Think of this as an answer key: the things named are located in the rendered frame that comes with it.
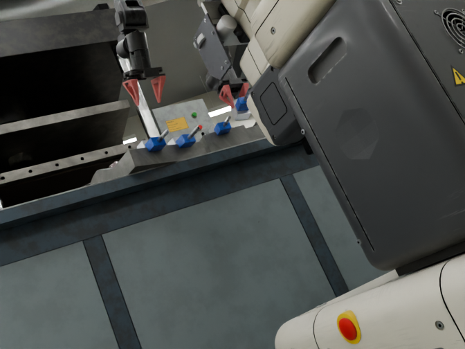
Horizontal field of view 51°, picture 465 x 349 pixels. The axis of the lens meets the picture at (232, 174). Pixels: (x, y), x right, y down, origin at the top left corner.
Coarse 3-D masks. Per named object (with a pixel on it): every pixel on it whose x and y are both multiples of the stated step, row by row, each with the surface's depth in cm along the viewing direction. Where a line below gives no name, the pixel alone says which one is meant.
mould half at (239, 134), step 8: (232, 128) 163; (240, 128) 164; (248, 128) 165; (256, 128) 166; (208, 136) 158; (216, 136) 159; (224, 136) 160; (232, 136) 161; (240, 136) 162; (248, 136) 163; (256, 136) 164; (264, 136) 165; (208, 144) 157; (216, 144) 158; (224, 144) 159; (232, 144) 160
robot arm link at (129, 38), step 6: (138, 30) 142; (126, 36) 142; (132, 36) 140; (138, 36) 140; (144, 36) 142; (126, 42) 145; (132, 42) 141; (138, 42) 141; (144, 42) 142; (132, 48) 141; (138, 48) 141; (144, 48) 142
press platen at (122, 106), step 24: (24, 120) 230; (48, 120) 233; (72, 120) 239; (96, 120) 248; (120, 120) 259; (0, 144) 231; (24, 144) 240; (48, 144) 250; (72, 144) 261; (96, 144) 273; (120, 144) 286; (0, 168) 253
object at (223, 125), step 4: (228, 116) 153; (228, 120) 155; (220, 124) 158; (224, 124) 157; (228, 124) 159; (212, 128) 161; (216, 128) 159; (220, 128) 157; (224, 128) 158; (228, 128) 158; (216, 132) 160; (220, 132) 159; (224, 132) 160; (228, 132) 162
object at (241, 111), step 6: (246, 96) 163; (234, 102) 169; (240, 102) 164; (246, 102) 165; (234, 108) 168; (240, 108) 166; (246, 108) 167; (234, 114) 169; (240, 114) 167; (246, 114) 168
